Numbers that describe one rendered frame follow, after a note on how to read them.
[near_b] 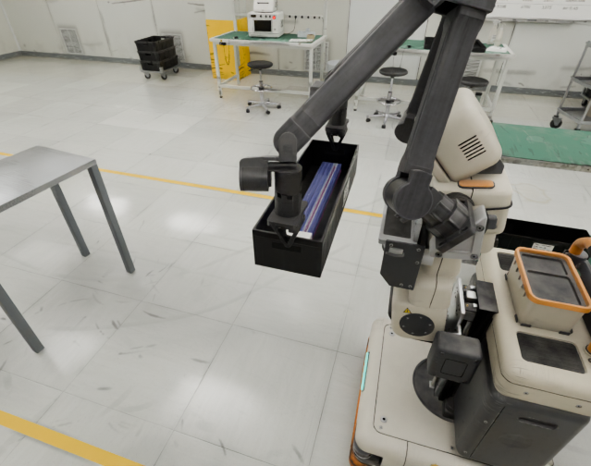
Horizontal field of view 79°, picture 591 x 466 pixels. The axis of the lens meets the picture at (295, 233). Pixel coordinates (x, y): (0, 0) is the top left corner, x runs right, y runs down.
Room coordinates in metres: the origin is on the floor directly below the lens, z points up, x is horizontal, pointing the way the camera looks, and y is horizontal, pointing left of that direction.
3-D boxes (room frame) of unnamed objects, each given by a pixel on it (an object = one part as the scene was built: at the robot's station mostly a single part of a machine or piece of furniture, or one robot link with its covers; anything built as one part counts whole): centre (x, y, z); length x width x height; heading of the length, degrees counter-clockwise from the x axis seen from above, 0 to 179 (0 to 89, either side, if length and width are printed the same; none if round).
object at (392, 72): (4.52, -1.17, 0.31); 0.52 x 0.49 x 0.62; 73
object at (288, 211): (0.66, 0.02, 1.21); 0.10 x 0.07 x 0.07; 164
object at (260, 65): (5.04, 0.47, 0.30); 0.51 x 0.50 x 0.60; 29
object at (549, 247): (1.58, -1.30, 0.41); 0.57 x 0.17 x 0.11; 73
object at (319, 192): (0.93, -0.06, 1.04); 0.51 x 0.07 x 0.03; 164
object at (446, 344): (0.76, -0.44, 0.68); 0.28 x 0.27 x 0.25; 164
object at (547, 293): (0.74, -0.72, 0.87); 0.23 x 0.15 x 0.11; 164
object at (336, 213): (0.93, -0.06, 1.07); 0.57 x 0.17 x 0.11; 164
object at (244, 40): (5.70, 0.36, 0.40); 1.50 x 0.75 x 0.81; 73
